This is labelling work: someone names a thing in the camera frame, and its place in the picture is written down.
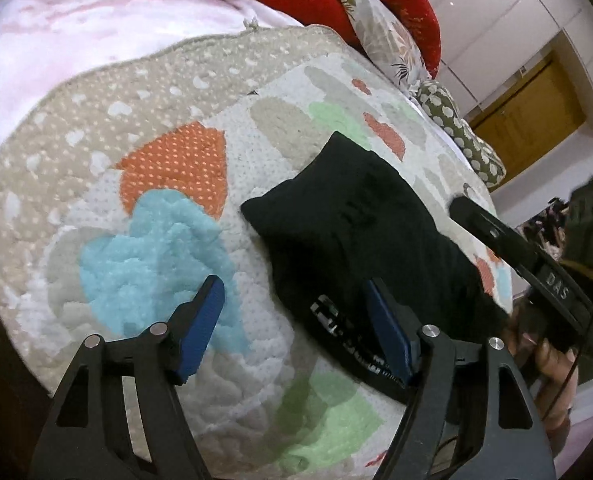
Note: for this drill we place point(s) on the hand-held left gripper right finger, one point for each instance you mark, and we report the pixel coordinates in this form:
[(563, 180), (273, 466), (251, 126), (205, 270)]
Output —
[(389, 325)]

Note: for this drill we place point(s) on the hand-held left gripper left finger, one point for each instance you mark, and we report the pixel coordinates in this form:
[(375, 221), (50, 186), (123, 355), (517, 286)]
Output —
[(201, 330)]

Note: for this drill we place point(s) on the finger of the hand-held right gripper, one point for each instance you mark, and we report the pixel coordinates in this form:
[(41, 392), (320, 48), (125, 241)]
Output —
[(491, 232)]

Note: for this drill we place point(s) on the black pants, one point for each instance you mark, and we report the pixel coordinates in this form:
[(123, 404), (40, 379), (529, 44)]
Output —
[(351, 220)]

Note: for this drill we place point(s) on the person's right hand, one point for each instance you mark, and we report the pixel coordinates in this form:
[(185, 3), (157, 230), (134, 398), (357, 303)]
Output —
[(554, 380)]

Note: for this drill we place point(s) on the cluttered shelf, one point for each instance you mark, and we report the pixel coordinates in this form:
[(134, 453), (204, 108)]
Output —
[(551, 220)]

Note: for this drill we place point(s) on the olive green patterned pillow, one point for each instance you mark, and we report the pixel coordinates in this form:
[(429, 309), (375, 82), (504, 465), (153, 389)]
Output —
[(456, 125)]

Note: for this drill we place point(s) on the yellow wooden door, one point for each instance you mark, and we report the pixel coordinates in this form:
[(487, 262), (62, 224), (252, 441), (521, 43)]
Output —
[(526, 125)]

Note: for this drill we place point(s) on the polka dot quilted blanket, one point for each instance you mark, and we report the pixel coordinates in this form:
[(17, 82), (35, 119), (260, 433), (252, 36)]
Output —
[(176, 170)]

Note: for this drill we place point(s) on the white glossy wardrobe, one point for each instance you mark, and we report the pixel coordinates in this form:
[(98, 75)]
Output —
[(476, 10)]

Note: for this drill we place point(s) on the grey floral pillow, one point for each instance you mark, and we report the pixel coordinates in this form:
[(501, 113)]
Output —
[(381, 35)]

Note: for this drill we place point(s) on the small red pillow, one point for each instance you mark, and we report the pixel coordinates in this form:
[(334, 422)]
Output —
[(411, 5)]

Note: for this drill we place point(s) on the pink bed sheet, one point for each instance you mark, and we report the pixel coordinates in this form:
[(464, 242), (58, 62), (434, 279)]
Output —
[(76, 35)]

